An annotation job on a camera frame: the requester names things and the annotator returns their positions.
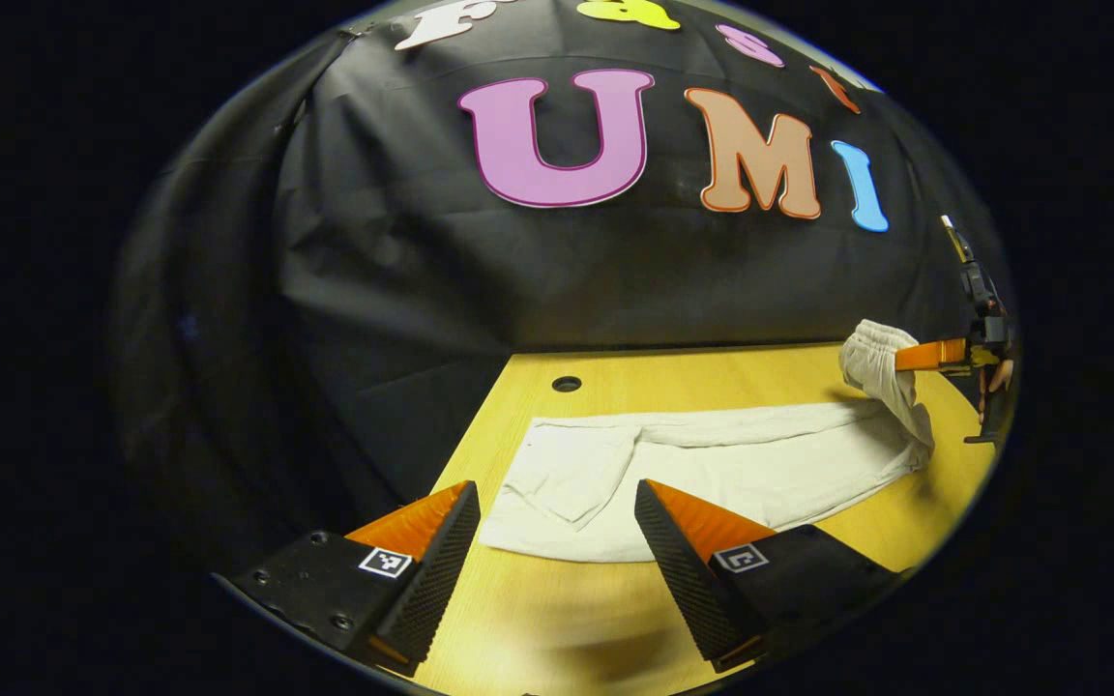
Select white jeans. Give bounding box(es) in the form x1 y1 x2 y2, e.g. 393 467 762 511
477 319 936 565

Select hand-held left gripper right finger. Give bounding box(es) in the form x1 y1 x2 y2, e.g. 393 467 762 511
634 478 907 674

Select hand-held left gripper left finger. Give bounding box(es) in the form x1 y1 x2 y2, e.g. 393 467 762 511
218 479 483 677

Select black backdrop cloth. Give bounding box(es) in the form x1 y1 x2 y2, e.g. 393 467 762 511
112 0 1013 544

